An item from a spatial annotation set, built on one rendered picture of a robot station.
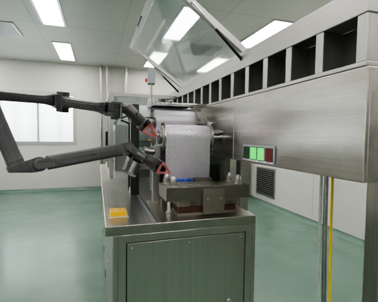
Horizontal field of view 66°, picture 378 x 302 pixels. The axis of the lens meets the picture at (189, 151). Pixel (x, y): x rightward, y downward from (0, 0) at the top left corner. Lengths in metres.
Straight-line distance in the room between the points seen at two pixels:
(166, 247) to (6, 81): 6.37
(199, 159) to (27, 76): 6.03
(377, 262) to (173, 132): 0.97
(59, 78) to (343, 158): 6.62
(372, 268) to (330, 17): 0.77
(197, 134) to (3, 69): 6.18
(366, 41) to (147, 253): 1.03
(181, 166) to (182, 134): 0.16
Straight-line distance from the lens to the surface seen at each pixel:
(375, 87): 0.89
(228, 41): 1.48
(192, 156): 1.48
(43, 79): 7.15
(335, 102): 0.94
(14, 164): 1.23
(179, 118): 1.71
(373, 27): 0.93
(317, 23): 1.06
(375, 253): 1.09
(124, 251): 1.24
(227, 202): 1.38
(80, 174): 7.04
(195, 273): 1.35
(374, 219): 1.07
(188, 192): 1.29
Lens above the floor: 1.26
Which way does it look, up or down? 3 degrees down
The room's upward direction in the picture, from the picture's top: 1 degrees clockwise
